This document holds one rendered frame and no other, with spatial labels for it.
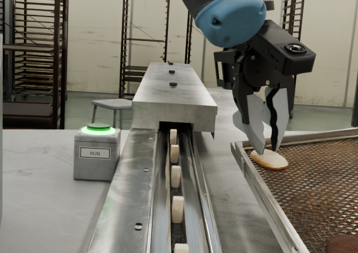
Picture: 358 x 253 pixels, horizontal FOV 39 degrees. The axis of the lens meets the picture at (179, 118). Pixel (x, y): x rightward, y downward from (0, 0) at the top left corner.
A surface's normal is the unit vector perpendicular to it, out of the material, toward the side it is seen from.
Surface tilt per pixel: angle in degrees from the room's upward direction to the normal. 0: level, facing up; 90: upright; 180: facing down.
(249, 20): 129
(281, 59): 98
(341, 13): 90
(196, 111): 90
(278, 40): 24
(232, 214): 0
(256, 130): 85
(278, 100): 85
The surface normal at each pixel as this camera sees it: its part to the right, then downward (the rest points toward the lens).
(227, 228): 0.06, -0.98
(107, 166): 0.03, 0.18
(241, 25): 0.39, 0.76
